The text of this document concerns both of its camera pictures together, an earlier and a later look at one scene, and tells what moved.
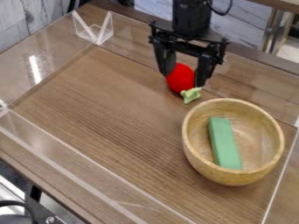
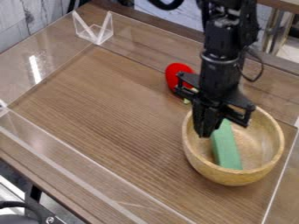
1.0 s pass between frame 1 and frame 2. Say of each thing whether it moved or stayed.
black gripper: moved
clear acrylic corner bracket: stayed
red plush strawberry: stayed
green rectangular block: stayed
